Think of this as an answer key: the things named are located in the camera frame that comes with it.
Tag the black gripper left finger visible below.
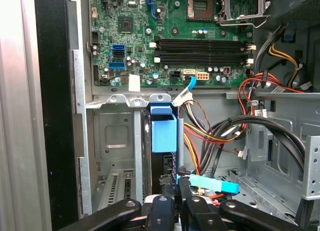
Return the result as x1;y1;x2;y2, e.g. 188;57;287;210
58;174;176;231

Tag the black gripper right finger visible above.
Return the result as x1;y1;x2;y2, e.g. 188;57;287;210
178;166;302;231

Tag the blue disk wire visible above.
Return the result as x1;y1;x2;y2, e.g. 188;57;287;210
172;75;240;195

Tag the red orange yellow power wire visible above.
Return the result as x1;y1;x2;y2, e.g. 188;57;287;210
183;122;248;207

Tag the metal disk bay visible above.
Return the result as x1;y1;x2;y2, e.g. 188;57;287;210
86;92;186;217

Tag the grey metal drive cage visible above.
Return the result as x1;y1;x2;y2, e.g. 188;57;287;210
226;89;320;226

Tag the white paper tag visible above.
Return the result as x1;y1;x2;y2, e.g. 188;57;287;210
128;74;141;92

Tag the black RAM slot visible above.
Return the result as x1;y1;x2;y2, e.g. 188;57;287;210
154;59;255;68
154;37;256;45
154;44;256;52
154;52;255;61

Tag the black open PC case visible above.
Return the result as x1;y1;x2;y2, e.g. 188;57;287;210
33;0;320;231

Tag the green motherboard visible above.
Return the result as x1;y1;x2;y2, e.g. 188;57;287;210
88;0;270;88

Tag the blue square case sticker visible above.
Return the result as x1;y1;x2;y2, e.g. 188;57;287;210
283;31;297;44

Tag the CPU socket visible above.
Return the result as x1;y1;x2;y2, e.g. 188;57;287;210
186;0;216;21

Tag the grey power supply unit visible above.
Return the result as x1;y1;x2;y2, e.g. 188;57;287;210
264;0;320;29

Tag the thin red black wire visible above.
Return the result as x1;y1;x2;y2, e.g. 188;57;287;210
189;100;245;159

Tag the thick black cable bundle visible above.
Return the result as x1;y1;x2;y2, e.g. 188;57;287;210
199;115;306;178

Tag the red orange wire bundle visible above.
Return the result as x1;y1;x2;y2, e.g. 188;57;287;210
236;70;307;122

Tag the yellow black wire white plug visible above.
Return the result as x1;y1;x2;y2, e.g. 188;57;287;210
266;42;313;92

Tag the thin wire locking lever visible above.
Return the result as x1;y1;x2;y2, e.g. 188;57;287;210
218;14;272;30

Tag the metal socket cover frame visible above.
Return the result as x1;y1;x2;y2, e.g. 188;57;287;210
221;0;267;22

